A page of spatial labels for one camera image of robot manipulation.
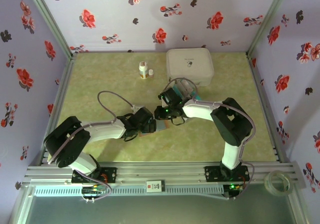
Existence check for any clear tape roll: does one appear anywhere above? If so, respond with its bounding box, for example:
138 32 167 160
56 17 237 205
264 170 294 197

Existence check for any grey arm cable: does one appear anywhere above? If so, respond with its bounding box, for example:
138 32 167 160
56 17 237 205
47 90 141 164
165 77 256 199

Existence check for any large white pill bottle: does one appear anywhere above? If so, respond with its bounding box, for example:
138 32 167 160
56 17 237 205
138 61 148 80

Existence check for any white zippered case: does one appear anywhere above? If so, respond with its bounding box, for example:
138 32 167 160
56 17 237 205
166 48 215 87

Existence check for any aluminium side rail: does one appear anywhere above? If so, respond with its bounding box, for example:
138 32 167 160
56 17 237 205
246 53 288 163
39 53 78 164

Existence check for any aluminium corner post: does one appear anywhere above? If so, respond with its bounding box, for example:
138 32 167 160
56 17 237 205
23 0 78 62
246 0 293 57

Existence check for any grey and brown booklet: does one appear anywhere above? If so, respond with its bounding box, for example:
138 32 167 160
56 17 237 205
138 118 173 137

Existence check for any grey right arm cable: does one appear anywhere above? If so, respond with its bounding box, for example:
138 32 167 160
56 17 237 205
165 77 256 199

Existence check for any grey fish print card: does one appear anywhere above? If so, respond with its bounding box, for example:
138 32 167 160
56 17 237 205
181 81 195 96

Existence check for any white label red logo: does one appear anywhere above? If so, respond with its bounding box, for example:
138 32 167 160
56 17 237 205
145 180 166 192

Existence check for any green circuit board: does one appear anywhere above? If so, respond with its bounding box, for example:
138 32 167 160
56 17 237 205
227 183 245 192
82 185 107 195

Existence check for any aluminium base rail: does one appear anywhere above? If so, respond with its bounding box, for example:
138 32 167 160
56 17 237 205
21 160 307 197

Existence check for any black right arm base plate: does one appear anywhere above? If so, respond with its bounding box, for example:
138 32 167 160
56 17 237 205
204 165 250 182

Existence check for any white slotted cable duct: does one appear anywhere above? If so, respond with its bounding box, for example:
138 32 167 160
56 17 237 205
33 185 225 197

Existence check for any grey left arm cable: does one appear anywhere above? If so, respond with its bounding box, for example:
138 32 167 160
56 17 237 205
47 90 141 164

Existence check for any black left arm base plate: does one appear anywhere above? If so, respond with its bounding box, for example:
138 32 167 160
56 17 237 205
71 167 118 184

